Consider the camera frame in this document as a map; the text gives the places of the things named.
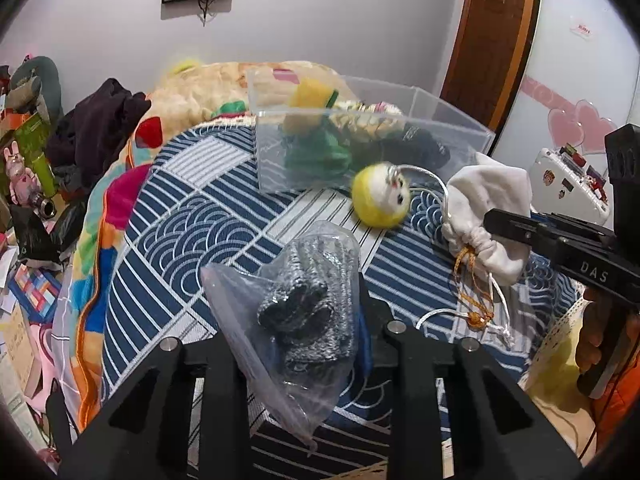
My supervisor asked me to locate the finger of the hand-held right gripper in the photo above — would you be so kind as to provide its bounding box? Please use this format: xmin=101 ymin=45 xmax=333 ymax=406
xmin=482 ymin=208 xmax=563 ymax=253
xmin=529 ymin=211 xmax=616 ymax=237

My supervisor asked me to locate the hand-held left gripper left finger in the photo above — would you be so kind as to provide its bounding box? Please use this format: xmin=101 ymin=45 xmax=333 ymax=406
xmin=59 ymin=336 xmax=252 ymax=480

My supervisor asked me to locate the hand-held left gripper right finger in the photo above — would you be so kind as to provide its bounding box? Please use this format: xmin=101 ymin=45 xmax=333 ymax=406
xmin=357 ymin=271 xmax=587 ymax=480

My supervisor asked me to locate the white drawstring pouch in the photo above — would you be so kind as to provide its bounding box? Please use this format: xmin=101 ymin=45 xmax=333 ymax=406
xmin=416 ymin=152 xmax=533 ymax=347

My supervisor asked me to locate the clear bag with grey scrubber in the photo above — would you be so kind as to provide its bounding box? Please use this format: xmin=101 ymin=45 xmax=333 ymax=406
xmin=200 ymin=220 xmax=362 ymax=453

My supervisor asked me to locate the clear plastic box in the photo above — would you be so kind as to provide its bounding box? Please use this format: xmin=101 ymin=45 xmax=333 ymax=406
xmin=245 ymin=67 xmax=497 ymax=195

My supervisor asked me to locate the person's right forearm orange sleeve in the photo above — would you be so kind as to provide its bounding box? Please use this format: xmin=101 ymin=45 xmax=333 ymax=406
xmin=594 ymin=340 xmax=640 ymax=461

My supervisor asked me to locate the person's right hand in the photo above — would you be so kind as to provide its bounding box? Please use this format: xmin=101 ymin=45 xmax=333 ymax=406
xmin=574 ymin=299 xmax=640 ymax=377

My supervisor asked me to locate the white suitcase with stickers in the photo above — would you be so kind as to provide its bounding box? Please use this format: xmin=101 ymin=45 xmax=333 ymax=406
xmin=531 ymin=144 xmax=612 ymax=226

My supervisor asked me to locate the black fabric item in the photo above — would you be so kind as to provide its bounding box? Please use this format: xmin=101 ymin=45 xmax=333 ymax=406
xmin=370 ymin=127 xmax=451 ymax=171

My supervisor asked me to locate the cream lace-edged cloth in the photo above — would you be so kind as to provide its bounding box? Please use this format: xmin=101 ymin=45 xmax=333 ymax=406
xmin=517 ymin=296 xmax=601 ymax=461

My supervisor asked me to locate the yellow plush ball toy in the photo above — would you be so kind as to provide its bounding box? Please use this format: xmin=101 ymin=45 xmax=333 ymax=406
xmin=350 ymin=161 xmax=451 ymax=228

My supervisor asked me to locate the white wardrobe with pink hearts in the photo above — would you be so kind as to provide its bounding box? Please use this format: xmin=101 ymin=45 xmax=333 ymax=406
xmin=487 ymin=0 xmax=640 ymax=196

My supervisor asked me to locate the blue white patterned bed mat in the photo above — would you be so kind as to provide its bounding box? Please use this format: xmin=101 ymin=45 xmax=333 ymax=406
xmin=102 ymin=122 xmax=583 ymax=480

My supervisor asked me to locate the brown wooden door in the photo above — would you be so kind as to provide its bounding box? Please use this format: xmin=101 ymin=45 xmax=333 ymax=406
xmin=440 ymin=0 xmax=545 ymax=133

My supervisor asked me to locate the colourful printed blanket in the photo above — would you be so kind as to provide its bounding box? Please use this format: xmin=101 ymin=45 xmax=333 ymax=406
xmin=52 ymin=115 xmax=168 ymax=433

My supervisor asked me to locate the patterned cream fabric item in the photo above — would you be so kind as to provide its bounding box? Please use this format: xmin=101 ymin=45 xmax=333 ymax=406
xmin=327 ymin=100 xmax=403 ymax=141

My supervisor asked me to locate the green cloth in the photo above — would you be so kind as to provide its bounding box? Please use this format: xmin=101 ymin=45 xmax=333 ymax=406
xmin=282 ymin=115 xmax=353 ymax=177

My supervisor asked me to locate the black plastic bag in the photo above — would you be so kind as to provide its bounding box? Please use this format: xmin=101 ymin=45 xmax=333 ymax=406
xmin=9 ymin=200 xmax=87 ymax=267

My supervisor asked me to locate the yellow sponge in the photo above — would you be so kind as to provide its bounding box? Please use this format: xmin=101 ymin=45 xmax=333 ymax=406
xmin=289 ymin=80 xmax=340 ymax=111

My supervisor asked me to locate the green bottle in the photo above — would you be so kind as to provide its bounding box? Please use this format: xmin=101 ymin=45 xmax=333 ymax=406
xmin=31 ymin=155 xmax=57 ymax=198

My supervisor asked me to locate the dark clothes pile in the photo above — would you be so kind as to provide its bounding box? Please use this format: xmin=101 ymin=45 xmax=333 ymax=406
xmin=45 ymin=77 xmax=152 ymax=188

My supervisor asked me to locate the pink bunny toy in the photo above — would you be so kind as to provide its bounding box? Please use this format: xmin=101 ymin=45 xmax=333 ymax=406
xmin=2 ymin=141 xmax=37 ymax=206

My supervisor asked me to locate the cream fluffy blanket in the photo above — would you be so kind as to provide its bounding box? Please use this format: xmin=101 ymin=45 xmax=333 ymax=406
xmin=147 ymin=59 xmax=361 ymax=128

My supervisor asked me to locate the green box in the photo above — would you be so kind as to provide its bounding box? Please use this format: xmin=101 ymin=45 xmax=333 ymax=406
xmin=11 ymin=112 xmax=55 ymax=181

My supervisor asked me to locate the grey neck pillow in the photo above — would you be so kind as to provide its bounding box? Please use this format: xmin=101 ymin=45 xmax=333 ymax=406
xmin=10 ymin=56 xmax=63 ymax=126

